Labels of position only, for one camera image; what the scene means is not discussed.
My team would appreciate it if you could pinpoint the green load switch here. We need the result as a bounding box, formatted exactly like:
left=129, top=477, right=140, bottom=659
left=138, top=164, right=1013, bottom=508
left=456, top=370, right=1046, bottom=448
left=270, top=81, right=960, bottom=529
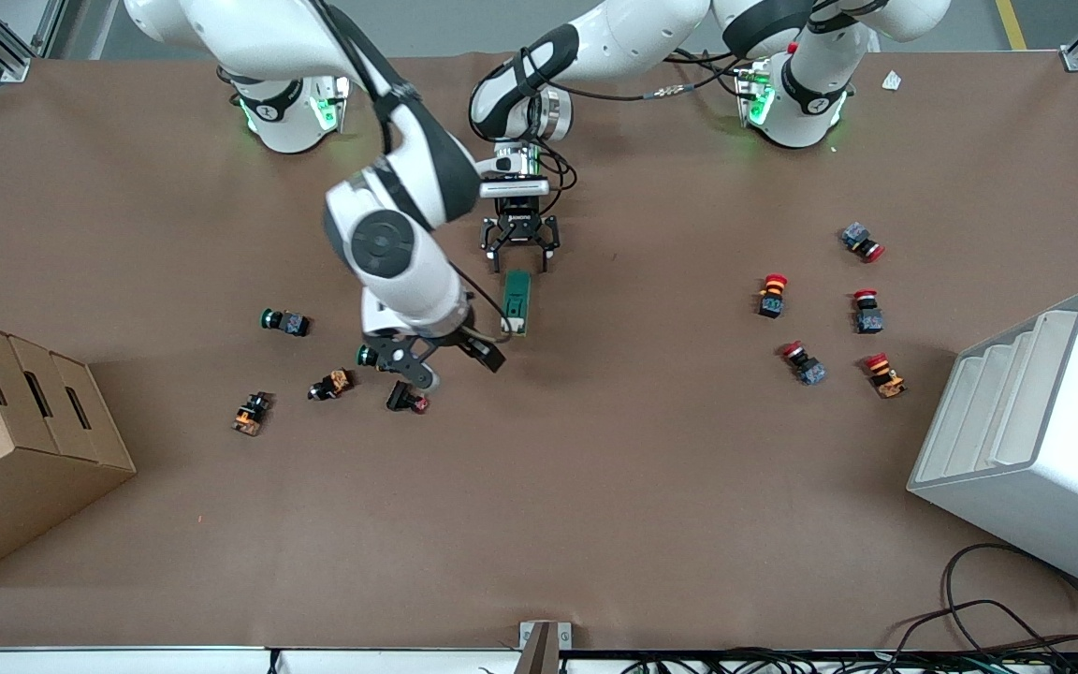
left=501, top=270, right=534, bottom=338

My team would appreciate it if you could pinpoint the brown paper table cover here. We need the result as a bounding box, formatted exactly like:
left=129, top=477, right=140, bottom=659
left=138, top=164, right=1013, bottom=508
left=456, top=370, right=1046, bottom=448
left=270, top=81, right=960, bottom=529
left=0, top=47, right=1078, bottom=652

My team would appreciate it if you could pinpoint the red push button orange block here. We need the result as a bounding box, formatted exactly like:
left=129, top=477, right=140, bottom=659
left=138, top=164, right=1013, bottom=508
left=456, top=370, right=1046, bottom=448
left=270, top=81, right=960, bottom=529
left=863, top=352, right=909, bottom=400
left=756, top=273, right=790, bottom=320

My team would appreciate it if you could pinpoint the red push button grey block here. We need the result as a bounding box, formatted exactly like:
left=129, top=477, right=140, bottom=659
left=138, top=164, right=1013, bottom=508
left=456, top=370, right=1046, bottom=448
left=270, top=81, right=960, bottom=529
left=852, top=288, right=885, bottom=335
left=840, top=222, right=887, bottom=263
left=779, top=341, right=828, bottom=387

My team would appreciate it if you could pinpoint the brown cardboard box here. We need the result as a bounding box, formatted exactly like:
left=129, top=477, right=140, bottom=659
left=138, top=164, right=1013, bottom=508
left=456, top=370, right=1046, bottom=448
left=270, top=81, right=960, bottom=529
left=0, top=312, right=138, bottom=590

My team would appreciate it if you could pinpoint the white stepped rack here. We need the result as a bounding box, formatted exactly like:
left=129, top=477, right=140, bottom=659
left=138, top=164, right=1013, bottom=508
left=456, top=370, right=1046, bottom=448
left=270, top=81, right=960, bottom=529
left=906, top=288, right=1078, bottom=603

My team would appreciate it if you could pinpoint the black switch with red knob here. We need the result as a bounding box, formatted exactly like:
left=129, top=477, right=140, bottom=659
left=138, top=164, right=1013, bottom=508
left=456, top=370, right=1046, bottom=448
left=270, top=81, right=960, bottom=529
left=386, top=379, right=430, bottom=416

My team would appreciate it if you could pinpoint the black orange selector switch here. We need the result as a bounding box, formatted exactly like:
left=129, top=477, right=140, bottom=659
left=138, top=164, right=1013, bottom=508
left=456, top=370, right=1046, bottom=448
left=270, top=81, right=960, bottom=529
left=231, top=391, right=274, bottom=437
left=308, top=368, right=355, bottom=403

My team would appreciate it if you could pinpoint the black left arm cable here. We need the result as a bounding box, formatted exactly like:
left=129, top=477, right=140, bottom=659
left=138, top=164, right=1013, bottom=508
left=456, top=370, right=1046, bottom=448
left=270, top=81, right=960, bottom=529
left=520, top=51, right=748, bottom=198

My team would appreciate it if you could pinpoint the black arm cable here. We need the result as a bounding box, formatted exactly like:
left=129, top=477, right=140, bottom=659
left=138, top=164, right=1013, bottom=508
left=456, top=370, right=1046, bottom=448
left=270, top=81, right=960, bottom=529
left=520, top=51, right=748, bottom=198
left=310, top=0, right=414, bottom=155

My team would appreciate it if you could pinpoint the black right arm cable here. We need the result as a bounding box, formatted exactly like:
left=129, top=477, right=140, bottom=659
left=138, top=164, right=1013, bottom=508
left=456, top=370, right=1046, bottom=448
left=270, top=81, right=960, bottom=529
left=310, top=0, right=414, bottom=155

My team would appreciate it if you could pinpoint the black base cable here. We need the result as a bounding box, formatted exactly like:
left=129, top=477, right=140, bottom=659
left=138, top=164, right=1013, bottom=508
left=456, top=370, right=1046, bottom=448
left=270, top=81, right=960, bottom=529
left=668, top=47, right=757, bottom=100

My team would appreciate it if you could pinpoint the metal bracket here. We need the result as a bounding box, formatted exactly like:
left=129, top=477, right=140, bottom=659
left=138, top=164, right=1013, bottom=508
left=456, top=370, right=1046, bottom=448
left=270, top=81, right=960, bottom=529
left=518, top=620, right=573, bottom=674

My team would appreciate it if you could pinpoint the black cable bundle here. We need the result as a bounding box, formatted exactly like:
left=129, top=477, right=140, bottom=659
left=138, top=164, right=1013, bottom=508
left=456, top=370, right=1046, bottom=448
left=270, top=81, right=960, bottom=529
left=621, top=644, right=1078, bottom=674

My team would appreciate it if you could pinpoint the white table edge rail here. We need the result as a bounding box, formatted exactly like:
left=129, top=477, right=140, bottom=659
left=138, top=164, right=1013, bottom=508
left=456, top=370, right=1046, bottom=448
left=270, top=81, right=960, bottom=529
left=0, top=646, right=523, bottom=674

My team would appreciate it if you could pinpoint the black looped cable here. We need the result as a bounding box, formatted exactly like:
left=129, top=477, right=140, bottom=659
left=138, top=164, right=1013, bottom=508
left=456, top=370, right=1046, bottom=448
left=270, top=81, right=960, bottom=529
left=893, top=542, right=1078, bottom=656

